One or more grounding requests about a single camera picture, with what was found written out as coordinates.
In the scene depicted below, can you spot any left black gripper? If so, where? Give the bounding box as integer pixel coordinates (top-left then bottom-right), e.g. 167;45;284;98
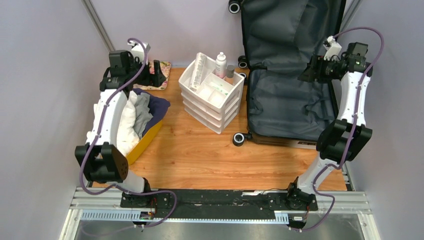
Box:
127;56;167;88

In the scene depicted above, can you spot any navy blue garment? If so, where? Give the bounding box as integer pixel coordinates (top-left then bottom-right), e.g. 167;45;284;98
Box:
133;88;171;136

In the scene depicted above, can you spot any white box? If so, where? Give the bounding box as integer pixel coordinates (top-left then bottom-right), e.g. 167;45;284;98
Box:
189;52;207;91

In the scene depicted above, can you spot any white black space suitcase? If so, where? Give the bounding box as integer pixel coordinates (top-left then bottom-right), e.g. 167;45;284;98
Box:
228;0;346;149

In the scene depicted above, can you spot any white plastic drawer organizer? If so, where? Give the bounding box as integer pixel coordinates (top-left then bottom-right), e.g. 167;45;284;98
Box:
178;55;245;134

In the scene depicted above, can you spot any teal white tube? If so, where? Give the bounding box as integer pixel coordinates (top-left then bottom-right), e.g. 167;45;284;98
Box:
215;52;227;79

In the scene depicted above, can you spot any white towel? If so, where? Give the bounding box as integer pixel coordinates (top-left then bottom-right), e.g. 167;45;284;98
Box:
93;89;140;157

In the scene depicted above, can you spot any yellow plastic basket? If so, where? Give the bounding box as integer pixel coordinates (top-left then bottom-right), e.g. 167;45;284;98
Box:
126;120;163;165

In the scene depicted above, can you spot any small brown box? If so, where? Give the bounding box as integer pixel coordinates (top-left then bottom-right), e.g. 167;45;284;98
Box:
224;65;235;85

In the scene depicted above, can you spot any grey garment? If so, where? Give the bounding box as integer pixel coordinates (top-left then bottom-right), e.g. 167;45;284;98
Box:
133;92;153;139

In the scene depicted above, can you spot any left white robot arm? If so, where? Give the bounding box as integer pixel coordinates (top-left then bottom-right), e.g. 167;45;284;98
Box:
74;50;154;208

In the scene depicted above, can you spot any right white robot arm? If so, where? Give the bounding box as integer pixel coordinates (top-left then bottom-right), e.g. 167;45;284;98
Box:
284;39;373;210

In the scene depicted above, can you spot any floral serving tray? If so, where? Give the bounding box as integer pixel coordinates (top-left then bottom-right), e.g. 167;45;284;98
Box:
133;60;172;91

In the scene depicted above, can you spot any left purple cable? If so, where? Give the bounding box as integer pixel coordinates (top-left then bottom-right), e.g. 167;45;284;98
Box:
78;37;178;229

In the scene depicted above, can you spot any purple cable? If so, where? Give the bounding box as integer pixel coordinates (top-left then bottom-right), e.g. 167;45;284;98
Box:
78;37;178;229
288;27;385;232

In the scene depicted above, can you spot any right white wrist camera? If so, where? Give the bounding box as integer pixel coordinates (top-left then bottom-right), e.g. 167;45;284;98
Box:
323;36;342;61

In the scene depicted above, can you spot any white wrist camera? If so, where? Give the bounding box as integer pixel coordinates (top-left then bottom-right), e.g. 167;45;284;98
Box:
323;36;342;61
128;40;151;64

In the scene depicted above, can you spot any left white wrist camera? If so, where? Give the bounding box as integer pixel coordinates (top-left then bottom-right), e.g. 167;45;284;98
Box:
128;40;151;64

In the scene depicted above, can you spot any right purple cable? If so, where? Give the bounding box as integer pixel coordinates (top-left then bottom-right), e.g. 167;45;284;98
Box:
288;27;385;232

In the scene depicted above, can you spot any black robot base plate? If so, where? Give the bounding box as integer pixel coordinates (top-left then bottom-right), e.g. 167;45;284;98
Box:
119;188;318;228

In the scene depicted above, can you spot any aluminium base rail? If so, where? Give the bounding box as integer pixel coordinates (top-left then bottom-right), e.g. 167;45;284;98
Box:
60;188;380;240

